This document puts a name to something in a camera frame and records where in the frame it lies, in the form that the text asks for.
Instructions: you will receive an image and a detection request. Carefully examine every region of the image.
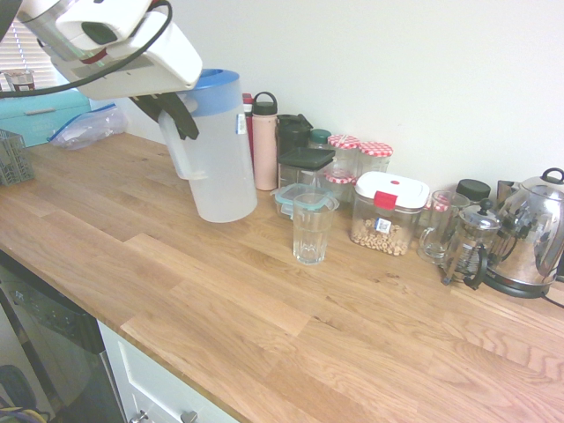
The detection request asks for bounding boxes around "clear glass mug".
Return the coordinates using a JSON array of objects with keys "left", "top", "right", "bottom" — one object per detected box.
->
[{"left": 417, "top": 189, "right": 472, "bottom": 266}]

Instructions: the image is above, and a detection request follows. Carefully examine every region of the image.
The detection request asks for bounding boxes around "jar with green lid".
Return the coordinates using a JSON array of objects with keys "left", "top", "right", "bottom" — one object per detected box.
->
[{"left": 307, "top": 128, "right": 332, "bottom": 152}]

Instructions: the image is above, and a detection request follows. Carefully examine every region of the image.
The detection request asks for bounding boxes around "red water bottle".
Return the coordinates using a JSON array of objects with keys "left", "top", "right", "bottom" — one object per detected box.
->
[{"left": 241, "top": 92, "right": 256, "bottom": 153}]

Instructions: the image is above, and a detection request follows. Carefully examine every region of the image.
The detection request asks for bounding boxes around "white cabinet drawer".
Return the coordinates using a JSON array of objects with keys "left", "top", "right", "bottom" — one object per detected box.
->
[{"left": 96, "top": 318, "right": 242, "bottom": 423}]

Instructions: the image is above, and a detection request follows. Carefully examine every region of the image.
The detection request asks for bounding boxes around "jar with black lid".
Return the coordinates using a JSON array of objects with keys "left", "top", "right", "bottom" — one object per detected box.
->
[{"left": 455, "top": 177, "right": 492, "bottom": 204}]

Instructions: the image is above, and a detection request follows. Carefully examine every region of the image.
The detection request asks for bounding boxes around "clear zip plastic bag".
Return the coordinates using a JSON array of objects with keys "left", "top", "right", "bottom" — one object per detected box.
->
[{"left": 46, "top": 102, "right": 130, "bottom": 152}]

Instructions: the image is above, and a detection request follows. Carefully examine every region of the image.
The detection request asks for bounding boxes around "glass measuring cup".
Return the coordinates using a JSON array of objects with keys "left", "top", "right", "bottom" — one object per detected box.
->
[{"left": 3, "top": 69, "right": 36, "bottom": 93}]

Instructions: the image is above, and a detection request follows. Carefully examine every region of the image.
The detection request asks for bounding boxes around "cereal container with white lid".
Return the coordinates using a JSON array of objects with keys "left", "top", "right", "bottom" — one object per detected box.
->
[{"left": 349, "top": 171, "right": 431, "bottom": 258}]

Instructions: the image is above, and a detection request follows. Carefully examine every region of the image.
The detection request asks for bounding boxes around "tall jar red checked lid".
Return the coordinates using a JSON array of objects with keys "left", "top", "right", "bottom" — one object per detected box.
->
[
  {"left": 357, "top": 140, "right": 395, "bottom": 178},
  {"left": 327, "top": 133, "right": 362, "bottom": 177}
]

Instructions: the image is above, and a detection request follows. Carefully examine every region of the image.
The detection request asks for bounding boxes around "small jar red checked lid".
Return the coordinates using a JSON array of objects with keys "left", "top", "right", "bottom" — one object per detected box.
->
[
  {"left": 429, "top": 192, "right": 452, "bottom": 221},
  {"left": 324, "top": 170, "right": 358, "bottom": 204}
]

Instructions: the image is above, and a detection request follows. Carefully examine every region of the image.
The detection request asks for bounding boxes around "grey plastic basket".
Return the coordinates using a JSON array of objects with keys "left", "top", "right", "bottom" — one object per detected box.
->
[{"left": 0, "top": 128, "right": 37, "bottom": 188}]

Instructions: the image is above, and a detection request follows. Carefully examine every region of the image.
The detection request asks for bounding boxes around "square container with black lid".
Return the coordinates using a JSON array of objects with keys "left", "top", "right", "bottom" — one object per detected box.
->
[{"left": 277, "top": 146, "right": 338, "bottom": 195}]

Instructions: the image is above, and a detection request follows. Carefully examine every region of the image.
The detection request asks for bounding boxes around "pink water bottle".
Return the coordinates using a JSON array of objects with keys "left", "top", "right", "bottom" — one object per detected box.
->
[{"left": 250, "top": 91, "right": 280, "bottom": 192}]

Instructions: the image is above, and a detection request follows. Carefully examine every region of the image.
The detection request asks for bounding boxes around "chrome electric kettle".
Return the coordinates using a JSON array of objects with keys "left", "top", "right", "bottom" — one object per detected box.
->
[{"left": 481, "top": 167, "right": 564, "bottom": 301}]

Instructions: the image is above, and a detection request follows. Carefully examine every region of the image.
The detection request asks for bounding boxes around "teal bread box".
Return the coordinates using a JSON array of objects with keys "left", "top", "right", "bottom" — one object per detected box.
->
[{"left": 0, "top": 93, "right": 92, "bottom": 149}]

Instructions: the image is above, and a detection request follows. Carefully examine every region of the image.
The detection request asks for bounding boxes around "translucent pitcher with blue lid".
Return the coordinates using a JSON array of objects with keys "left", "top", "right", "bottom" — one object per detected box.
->
[{"left": 158, "top": 67, "right": 259, "bottom": 224}]

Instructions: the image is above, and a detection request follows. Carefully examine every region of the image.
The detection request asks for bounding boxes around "glass french press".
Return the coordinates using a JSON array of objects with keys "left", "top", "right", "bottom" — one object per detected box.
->
[{"left": 441, "top": 197, "right": 504, "bottom": 292}]

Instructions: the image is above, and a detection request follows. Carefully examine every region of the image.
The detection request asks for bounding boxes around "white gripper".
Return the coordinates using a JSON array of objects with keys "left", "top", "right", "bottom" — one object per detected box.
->
[{"left": 50, "top": 11, "right": 204, "bottom": 142}]

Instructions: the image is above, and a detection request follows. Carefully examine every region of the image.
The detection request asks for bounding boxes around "black dishwasher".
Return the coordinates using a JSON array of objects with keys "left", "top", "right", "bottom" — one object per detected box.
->
[{"left": 0, "top": 249, "right": 128, "bottom": 423}]

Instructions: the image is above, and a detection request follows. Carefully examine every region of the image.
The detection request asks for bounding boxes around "black shaker bottle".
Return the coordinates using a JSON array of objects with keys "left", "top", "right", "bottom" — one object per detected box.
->
[{"left": 275, "top": 113, "right": 315, "bottom": 154}]

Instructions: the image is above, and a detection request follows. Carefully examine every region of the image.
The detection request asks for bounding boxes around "window blind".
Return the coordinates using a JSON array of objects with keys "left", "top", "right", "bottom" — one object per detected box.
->
[{"left": 0, "top": 19, "right": 61, "bottom": 90}]

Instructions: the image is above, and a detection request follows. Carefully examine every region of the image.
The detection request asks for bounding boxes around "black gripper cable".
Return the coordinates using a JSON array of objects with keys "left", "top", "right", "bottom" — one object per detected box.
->
[{"left": 0, "top": 0, "right": 174, "bottom": 100}]

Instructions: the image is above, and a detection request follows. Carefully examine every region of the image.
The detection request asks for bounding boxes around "dark bag with cords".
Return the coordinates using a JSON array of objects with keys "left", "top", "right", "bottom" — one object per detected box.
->
[{"left": 0, "top": 364, "right": 50, "bottom": 423}]

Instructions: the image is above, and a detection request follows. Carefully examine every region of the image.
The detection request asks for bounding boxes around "glass container with teal lid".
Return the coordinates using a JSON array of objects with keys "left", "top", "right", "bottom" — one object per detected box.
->
[{"left": 274, "top": 182, "right": 341, "bottom": 221}]

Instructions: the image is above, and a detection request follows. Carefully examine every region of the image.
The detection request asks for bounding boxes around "clear faceted drinking glass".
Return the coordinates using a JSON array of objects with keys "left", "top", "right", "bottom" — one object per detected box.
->
[{"left": 292, "top": 192, "right": 333, "bottom": 267}]

